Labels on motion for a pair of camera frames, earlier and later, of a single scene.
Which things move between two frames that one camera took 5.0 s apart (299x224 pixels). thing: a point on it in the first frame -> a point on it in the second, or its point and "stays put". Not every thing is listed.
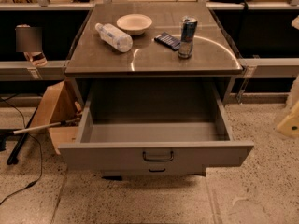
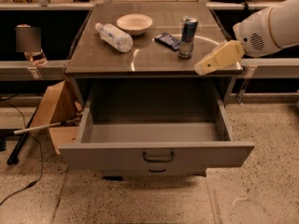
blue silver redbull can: [189, 25] stays put
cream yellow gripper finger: [290, 126] -> [253, 37]
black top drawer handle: [157, 160] stays put
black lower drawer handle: [156, 171] stays put
